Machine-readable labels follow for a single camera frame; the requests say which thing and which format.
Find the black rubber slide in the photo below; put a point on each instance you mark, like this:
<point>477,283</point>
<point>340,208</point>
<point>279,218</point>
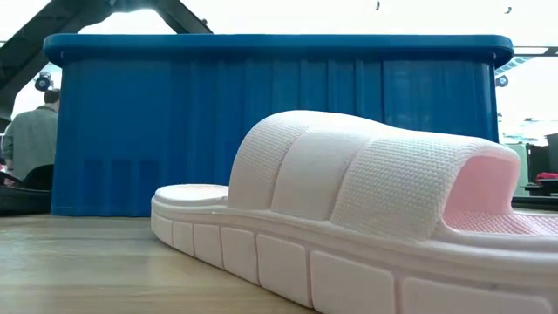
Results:
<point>22,200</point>

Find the blue plastic bin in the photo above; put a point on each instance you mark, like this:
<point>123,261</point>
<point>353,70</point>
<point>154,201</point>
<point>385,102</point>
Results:
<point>196,109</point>

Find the pink rubber slide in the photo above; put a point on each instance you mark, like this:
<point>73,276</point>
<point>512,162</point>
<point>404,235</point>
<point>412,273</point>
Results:
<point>340,183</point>

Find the black equipment box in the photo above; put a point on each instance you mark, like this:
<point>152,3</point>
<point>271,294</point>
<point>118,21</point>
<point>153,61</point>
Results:
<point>538,159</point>

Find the black chair back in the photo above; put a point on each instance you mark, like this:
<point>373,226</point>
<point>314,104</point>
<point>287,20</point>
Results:
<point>39,179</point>

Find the pale green cabinet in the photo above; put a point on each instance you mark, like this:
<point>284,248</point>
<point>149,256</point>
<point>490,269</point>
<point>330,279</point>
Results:
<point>519,170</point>

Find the blue round hanging device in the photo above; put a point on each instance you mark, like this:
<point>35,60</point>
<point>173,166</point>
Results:
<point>501,81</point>

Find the person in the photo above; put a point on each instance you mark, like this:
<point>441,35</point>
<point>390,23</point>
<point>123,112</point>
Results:
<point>30,139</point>

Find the red box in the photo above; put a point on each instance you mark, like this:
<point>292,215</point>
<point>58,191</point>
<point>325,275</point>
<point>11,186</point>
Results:
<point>547,176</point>

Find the black round hanging device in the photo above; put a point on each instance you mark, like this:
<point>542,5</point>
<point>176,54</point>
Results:
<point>43,83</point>

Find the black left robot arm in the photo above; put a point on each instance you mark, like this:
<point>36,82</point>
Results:
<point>39,39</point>

